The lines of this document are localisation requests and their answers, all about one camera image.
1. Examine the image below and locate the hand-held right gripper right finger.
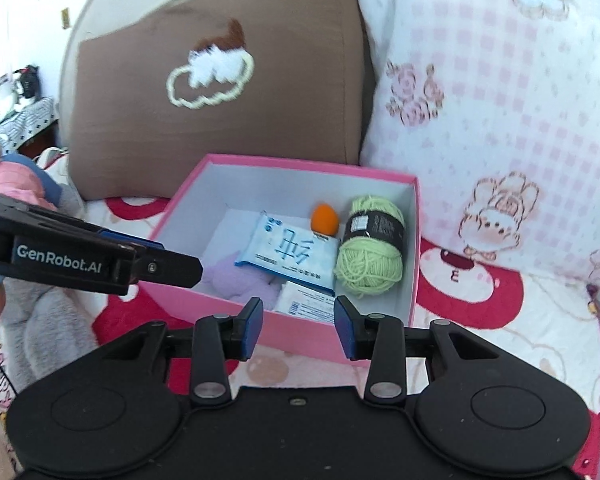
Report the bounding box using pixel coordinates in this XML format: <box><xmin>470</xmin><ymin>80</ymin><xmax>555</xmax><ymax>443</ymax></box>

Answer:
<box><xmin>334</xmin><ymin>296</ymin><xmax>518</xmax><ymax>407</ymax></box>

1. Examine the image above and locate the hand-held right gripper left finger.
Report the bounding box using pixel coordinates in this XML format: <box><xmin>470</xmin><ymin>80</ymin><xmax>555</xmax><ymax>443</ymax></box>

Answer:
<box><xmin>87</xmin><ymin>297</ymin><xmax>265</xmax><ymax>407</ymax></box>

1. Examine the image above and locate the pink cardboard box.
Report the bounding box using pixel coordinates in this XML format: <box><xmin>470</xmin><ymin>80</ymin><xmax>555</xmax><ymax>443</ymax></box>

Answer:
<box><xmin>137</xmin><ymin>154</ymin><xmax>422</xmax><ymax>368</ymax></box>

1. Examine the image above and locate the printed bear blanket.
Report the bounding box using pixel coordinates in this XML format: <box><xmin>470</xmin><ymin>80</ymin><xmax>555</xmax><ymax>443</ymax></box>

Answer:
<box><xmin>0</xmin><ymin>160</ymin><xmax>600</xmax><ymax>480</ymax></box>

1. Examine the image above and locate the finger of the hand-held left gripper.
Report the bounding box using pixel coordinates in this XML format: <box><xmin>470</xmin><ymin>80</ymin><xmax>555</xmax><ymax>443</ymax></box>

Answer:
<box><xmin>130</xmin><ymin>247</ymin><xmax>203</xmax><ymax>288</ymax></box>
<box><xmin>97</xmin><ymin>229</ymin><xmax>163</xmax><ymax>251</ymax></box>

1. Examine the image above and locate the grey bunny plush toy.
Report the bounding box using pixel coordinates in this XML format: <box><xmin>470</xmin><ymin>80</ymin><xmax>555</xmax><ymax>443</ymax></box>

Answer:
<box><xmin>0</xmin><ymin>140</ymin><xmax>103</xmax><ymax>396</ymax></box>

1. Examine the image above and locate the purple plush toy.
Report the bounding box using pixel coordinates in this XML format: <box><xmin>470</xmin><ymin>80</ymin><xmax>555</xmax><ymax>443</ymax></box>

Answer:
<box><xmin>195</xmin><ymin>255</ymin><xmax>281</xmax><ymax>306</ymax></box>

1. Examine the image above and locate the beige padded headboard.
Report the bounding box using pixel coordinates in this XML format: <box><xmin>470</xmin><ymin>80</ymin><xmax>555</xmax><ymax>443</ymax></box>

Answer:
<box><xmin>57</xmin><ymin>0</ymin><xmax>146</xmax><ymax>126</ymax></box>

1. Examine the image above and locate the blue wet wipes packet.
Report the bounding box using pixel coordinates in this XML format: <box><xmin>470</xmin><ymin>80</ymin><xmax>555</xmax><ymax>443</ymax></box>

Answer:
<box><xmin>234</xmin><ymin>211</ymin><xmax>340</xmax><ymax>296</ymax></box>

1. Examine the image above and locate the brown embroidered pillow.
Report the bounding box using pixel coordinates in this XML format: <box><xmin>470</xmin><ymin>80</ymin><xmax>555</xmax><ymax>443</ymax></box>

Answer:
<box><xmin>62</xmin><ymin>0</ymin><xmax>378</xmax><ymax>206</ymax></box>

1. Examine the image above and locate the pink checkered pillow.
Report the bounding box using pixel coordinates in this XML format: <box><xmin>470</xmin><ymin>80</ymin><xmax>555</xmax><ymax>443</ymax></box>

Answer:
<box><xmin>344</xmin><ymin>0</ymin><xmax>600</xmax><ymax>306</ymax></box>

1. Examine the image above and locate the small white packet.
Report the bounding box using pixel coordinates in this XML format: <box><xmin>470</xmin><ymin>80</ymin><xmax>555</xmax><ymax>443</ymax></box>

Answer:
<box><xmin>272</xmin><ymin>281</ymin><xmax>336</xmax><ymax>325</ymax></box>

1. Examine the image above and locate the green yarn ball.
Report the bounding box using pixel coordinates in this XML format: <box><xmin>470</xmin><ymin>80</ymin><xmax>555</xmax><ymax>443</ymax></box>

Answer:
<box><xmin>334</xmin><ymin>196</ymin><xmax>407</xmax><ymax>297</ymax></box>

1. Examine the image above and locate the orange ball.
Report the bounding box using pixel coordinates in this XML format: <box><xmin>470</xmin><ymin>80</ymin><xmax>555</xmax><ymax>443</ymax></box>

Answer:
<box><xmin>311</xmin><ymin>203</ymin><xmax>340</xmax><ymax>236</ymax></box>

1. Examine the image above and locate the black object on table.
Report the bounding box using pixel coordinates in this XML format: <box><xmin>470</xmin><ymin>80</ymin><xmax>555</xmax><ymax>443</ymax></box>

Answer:
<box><xmin>17</xmin><ymin>64</ymin><xmax>42</xmax><ymax>98</ymax></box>

